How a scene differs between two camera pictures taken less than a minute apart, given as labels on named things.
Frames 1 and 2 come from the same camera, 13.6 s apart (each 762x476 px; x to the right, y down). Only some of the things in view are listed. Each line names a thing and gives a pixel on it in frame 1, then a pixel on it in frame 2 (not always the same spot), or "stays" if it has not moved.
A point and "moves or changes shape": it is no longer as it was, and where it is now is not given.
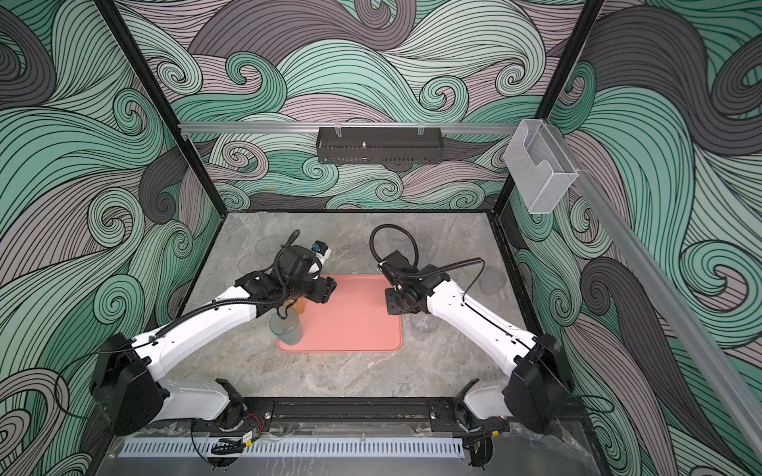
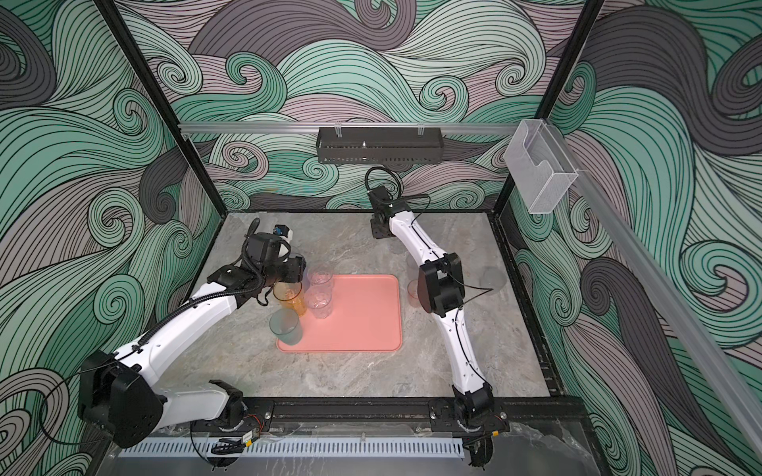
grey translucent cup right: [492, 281] stays
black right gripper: [392, 305] to [376, 231]
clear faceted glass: [422, 324] moves or changes shape
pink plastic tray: [353, 319] stays
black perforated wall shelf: [379, 146] stays
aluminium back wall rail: [348, 128] stays
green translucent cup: [288, 330] stays
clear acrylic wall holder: [540, 166] stays
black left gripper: [324, 290] to [295, 269]
